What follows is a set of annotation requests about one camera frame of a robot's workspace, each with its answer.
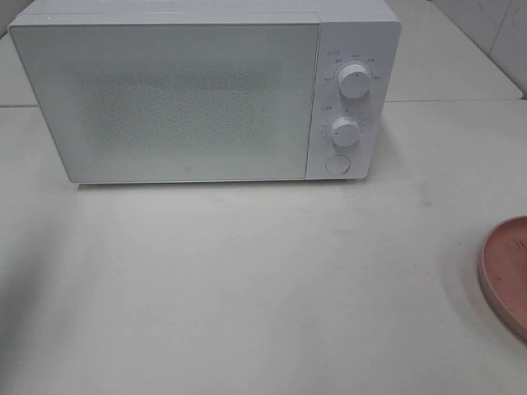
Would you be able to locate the pink round plate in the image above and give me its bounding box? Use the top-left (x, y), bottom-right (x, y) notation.
top-left (478, 216), bottom-right (526, 342)

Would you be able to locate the white round knob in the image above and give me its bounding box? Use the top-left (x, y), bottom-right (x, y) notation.
top-left (330, 117), bottom-right (360, 147)
top-left (338, 62), bottom-right (372, 99)

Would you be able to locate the white microwave door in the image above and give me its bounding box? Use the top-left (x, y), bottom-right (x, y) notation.
top-left (12, 24), bottom-right (319, 184)

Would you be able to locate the white microwave oven body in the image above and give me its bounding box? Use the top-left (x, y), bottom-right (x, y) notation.
top-left (8, 1), bottom-right (402, 183)

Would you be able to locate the white round door button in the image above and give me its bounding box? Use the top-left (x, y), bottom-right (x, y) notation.
top-left (325, 155), bottom-right (351, 175)

